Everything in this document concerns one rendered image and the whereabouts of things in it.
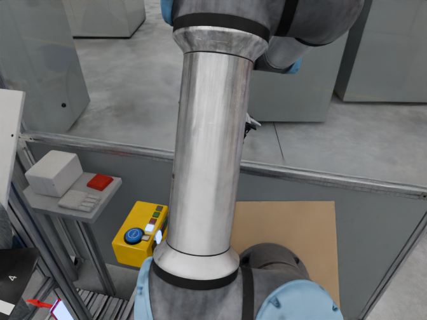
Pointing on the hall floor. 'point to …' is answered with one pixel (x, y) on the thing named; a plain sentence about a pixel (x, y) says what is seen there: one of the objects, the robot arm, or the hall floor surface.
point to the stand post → (23, 226)
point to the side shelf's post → (84, 229)
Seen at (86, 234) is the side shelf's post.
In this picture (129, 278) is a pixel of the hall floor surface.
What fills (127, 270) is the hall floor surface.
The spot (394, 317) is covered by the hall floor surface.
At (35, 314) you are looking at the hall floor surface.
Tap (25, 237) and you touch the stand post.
